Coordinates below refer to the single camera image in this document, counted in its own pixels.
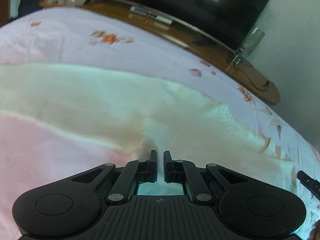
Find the white knitted sweater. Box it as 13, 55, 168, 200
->
1, 64, 296, 202

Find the person's hand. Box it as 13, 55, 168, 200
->
308, 220, 320, 240

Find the pink floral bed sheet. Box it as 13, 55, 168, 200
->
1, 8, 319, 239

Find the silver set-top box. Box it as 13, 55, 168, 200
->
130, 5, 173, 25

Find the black flat television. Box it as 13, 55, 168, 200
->
77, 0, 281, 52

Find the wooden tv shelf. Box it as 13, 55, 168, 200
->
39, 0, 280, 106

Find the black cable on shelf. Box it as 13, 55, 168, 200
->
227, 57, 276, 93

